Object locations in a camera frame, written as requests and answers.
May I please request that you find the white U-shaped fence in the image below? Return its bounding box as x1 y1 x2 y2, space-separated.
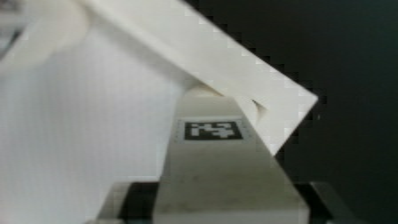
83 0 317 152

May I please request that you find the white desk leg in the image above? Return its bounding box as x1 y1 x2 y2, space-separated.
152 86 308 224

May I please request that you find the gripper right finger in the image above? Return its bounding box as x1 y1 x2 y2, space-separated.
294 182 354 224

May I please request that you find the white desk top tray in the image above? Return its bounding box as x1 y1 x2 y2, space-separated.
0 0 198 224

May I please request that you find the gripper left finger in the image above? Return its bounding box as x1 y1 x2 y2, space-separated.
86 182 157 224

